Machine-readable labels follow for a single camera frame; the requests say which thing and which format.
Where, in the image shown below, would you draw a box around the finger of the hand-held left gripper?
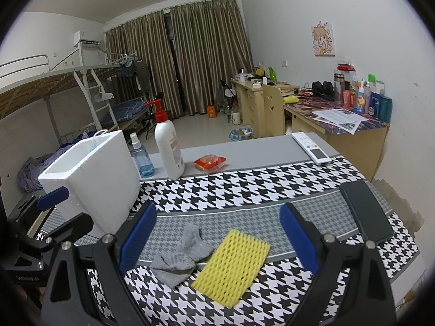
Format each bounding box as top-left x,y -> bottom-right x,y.
20,212 -> 94,255
14,186 -> 70,225

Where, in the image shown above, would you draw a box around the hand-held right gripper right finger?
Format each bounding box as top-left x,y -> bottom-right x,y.
279,203 -> 396,326

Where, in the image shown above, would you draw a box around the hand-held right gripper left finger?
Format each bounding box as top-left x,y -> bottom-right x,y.
41,202 -> 159,326

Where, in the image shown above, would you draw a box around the grey sock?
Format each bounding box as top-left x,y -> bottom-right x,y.
150,223 -> 215,287

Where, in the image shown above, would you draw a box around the white foam box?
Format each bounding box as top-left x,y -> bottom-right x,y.
37,130 -> 141,238

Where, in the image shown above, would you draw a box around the blue face mask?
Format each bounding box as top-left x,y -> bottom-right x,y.
89,130 -> 109,153

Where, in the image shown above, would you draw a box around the yellow foam net sleeve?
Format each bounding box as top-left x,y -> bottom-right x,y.
191,229 -> 271,309

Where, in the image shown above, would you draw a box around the blue orange quilt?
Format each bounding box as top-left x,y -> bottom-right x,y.
17,131 -> 99,192

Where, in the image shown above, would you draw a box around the houndstooth tablecloth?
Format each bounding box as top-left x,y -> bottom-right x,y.
34,134 -> 427,326

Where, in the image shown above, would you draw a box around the blue spray bottle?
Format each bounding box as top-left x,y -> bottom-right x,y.
129,132 -> 156,178

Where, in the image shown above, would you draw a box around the black smartphone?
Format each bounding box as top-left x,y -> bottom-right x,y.
340,180 -> 394,245

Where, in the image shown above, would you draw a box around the white pump bottle red cap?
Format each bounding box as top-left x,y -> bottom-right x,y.
144,98 -> 185,180

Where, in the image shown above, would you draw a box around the white remote control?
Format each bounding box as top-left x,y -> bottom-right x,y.
291,132 -> 332,166

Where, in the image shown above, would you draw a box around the light wooden desk printed mat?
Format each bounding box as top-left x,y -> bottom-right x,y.
284,95 -> 390,180

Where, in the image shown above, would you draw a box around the red snack packet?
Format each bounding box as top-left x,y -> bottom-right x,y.
194,154 -> 227,172

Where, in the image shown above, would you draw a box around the grey metal bunk bed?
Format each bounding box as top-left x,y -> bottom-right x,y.
102,52 -> 153,133
0,54 -> 119,150

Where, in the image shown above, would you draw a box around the blue checked mattress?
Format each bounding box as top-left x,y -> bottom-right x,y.
112,97 -> 150,118

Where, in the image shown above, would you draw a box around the printed paper sheets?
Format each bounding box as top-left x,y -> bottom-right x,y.
312,109 -> 369,134

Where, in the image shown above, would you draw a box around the light wooden chair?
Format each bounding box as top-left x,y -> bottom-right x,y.
262,84 -> 286,138

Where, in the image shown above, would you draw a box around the black folding chair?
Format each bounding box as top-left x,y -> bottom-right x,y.
144,92 -> 164,140

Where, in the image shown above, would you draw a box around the group of toiletry bottles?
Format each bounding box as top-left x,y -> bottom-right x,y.
335,63 -> 393,123

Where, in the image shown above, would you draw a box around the dark hanging clothes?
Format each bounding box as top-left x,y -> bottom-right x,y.
119,59 -> 152,90

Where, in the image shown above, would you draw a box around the white air conditioner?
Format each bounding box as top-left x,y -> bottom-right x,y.
73,30 -> 101,47

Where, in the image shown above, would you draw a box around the brown curtain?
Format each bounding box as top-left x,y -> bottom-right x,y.
170,0 -> 254,116
105,10 -> 186,118

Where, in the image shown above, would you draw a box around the cartoon wall poster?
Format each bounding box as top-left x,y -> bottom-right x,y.
311,22 -> 336,57

